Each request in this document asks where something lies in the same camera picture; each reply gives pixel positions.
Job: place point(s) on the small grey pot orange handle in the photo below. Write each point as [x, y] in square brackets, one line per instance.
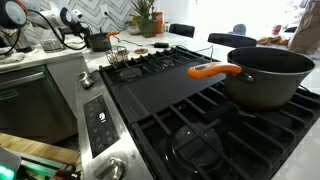
[100, 42]

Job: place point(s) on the white kitchen cabinet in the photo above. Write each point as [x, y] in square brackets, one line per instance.
[65, 74]

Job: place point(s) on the orange juice bottle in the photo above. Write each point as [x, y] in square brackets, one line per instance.
[158, 17]

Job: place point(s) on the large electric glass kettle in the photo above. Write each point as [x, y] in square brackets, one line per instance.
[48, 40]

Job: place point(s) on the stainless steel gas stove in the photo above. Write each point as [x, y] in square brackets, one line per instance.
[147, 119]

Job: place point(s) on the round brown coaster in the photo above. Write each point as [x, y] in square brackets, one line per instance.
[141, 51]

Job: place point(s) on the black chair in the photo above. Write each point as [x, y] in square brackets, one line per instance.
[232, 40]
[181, 29]

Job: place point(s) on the striped dish cloth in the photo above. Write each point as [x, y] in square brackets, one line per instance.
[8, 56]

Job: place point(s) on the stainless steel dishwasher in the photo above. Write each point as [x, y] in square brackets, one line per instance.
[33, 107]

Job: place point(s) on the potted green plant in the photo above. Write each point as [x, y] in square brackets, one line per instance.
[143, 10]

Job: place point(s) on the brown paper bag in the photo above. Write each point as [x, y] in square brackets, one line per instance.
[306, 38]

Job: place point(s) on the large grey pot orange handle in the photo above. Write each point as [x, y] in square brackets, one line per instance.
[258, 78]

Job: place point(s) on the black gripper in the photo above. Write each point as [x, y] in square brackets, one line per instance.
[77, 29]

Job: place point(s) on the small transparent glass kettle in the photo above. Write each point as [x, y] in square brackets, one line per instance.
[117, 55]

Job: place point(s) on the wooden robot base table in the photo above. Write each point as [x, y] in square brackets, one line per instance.
[38, 149]

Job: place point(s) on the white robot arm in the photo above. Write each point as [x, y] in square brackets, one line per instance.
[14, 14]

